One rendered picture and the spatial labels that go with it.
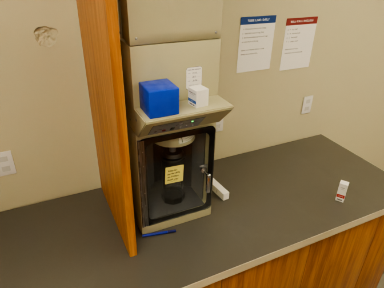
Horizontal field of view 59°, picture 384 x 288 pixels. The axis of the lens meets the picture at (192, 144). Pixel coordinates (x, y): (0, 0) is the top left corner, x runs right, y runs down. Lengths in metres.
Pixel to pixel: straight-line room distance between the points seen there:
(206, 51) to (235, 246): 0.76
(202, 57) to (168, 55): 0.12
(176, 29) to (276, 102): 1.07
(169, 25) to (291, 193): 1.04
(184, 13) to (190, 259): 0.88
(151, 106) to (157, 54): 0.18
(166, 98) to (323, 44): 1.29
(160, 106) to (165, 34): 0.23
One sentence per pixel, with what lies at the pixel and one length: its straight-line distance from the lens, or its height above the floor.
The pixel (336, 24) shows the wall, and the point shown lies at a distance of 2.19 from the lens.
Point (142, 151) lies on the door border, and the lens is 1.22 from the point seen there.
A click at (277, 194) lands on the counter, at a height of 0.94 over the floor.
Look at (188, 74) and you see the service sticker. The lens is 1.19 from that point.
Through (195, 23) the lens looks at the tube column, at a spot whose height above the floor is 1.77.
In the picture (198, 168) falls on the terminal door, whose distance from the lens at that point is 1.36.
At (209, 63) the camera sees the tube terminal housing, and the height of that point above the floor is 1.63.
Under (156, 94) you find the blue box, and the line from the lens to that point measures 1.04.
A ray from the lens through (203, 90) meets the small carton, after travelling 1.14.
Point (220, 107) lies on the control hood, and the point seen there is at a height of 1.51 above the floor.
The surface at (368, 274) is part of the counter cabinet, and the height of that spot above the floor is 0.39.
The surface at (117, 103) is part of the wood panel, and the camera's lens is 1.04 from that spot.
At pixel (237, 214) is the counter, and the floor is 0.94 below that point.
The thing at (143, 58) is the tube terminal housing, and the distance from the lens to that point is 1.12.
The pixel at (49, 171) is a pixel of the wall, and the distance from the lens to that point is 1.71.
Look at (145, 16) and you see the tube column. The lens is 1.09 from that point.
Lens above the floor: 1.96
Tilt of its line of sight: 29 degrees down
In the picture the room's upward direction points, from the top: 1 degrees clockwise
